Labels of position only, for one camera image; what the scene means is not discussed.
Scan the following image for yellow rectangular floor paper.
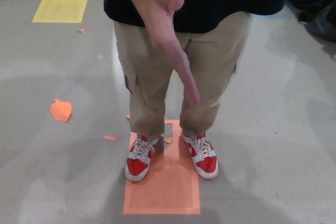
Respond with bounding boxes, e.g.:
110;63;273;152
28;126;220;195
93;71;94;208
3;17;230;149
31;0;93;24

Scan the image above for person's right red white sneaker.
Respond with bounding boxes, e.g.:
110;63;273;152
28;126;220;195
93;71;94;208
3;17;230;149
124;133;159;183

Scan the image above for person's left red white sneaker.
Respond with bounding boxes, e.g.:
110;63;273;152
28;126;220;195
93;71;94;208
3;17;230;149
180;131;219;180

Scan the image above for dark grey bag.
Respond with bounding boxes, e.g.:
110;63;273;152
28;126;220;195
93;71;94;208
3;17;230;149
306;8;336;42

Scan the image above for person's right hand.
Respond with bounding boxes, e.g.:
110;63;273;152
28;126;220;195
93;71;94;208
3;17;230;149
135;0;202;105

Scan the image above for large torn orange paper scrap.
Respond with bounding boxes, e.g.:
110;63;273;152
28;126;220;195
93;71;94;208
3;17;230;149
49;98;74;123

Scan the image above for person's red white sneaker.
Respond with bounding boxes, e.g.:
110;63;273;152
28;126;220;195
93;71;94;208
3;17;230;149
180;131;219;180
124;133;159;183

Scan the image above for khaki cargo trousers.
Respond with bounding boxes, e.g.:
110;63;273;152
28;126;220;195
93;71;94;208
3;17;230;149
113;11;254;141

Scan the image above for orange rectangular floor paper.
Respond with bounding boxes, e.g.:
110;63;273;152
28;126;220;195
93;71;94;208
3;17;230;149
122;119;202;216

